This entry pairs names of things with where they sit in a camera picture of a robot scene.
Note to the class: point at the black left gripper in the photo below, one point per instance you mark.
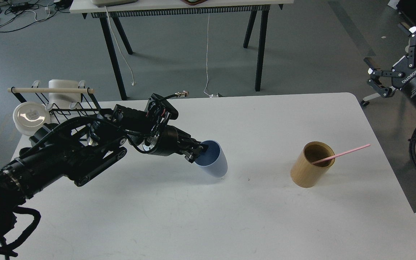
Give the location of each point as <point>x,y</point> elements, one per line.
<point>173,140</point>

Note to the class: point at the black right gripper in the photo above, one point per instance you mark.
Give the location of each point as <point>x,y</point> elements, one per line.
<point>404,77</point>

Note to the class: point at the blue plastic cup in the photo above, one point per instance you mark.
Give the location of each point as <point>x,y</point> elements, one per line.
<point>212,159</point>

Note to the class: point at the pink chopstick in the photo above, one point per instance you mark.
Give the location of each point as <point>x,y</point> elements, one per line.
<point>340,154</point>

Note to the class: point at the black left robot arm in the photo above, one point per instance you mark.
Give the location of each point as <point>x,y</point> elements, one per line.
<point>80,149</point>

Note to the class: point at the white office chair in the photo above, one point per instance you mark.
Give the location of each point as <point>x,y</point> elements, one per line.
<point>366,100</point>

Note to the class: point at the wooden cylinder holder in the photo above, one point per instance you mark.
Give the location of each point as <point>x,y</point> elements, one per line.
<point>306,174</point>

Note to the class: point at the white mug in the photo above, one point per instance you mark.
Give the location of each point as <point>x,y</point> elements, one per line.
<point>63,100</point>

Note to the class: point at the white round bowl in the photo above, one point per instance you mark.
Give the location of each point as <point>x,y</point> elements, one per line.
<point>29,117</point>

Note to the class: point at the black wire dish rack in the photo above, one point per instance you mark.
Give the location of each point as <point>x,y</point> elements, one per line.
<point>87,107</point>

